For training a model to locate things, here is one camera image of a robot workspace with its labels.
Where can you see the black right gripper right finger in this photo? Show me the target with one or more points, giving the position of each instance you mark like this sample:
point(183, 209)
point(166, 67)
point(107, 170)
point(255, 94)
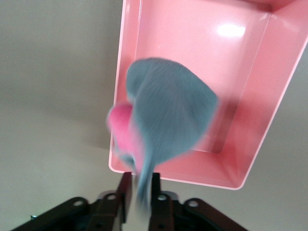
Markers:
point(166, 211)

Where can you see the grey and pink cloth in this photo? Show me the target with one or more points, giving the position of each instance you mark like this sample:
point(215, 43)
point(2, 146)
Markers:
point(168, 108)

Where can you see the pink plastic bin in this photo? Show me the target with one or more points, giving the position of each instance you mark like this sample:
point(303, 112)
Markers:
point(192, 36)

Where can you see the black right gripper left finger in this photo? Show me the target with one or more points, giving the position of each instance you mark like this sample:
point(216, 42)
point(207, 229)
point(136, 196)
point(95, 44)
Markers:
point(108, 211)

